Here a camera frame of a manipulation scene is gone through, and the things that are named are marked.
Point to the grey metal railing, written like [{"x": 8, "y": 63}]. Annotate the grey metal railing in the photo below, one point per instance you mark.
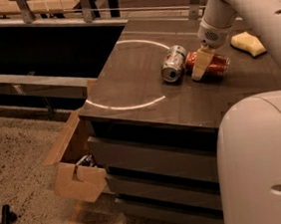
[{"x": 26, "y": 17}]

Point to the bottom grey drawer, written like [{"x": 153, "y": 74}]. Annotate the bottom grey drawer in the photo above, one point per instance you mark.
[{"x": 175, "y": 215}]

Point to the yellow sponge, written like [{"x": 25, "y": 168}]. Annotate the yellow sponge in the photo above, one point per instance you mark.
[{"x": 248, "y": 43}]

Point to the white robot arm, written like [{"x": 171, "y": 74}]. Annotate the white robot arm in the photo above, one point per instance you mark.
[{"x": 249, "y": 139}]

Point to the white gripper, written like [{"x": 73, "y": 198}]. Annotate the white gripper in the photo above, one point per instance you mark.
[{"x": 214, "y": 36}]

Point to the red coke can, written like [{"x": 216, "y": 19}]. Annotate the red coke can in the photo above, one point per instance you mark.
[{"x": 217, "y": 68}]

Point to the green and white soda can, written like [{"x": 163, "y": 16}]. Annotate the green and white soda can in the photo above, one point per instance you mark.
[{"x": 173, "y": 64}]

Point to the open cardboard box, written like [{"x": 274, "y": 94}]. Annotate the open cardboard box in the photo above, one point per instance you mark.
[{"x": 77, "y": 177}]

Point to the top grey drawer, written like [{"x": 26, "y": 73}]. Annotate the top grey drawer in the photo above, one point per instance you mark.
[{"x": 162, "y": 160}]

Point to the grey drawer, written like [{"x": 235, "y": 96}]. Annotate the grey drawer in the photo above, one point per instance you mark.
[
  {"x": 175, "y": 215},
  {"x": 162, "y": 160},
  {"x": 165, "y": 192}
]

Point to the middle grey drawer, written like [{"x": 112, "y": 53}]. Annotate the middle grey drawer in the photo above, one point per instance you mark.
[{"x": 165, "y": 192}]

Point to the grey drawer cabinet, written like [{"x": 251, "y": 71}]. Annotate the grey drawer cabinet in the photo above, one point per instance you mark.
[{"x": 130, "y": 101}]

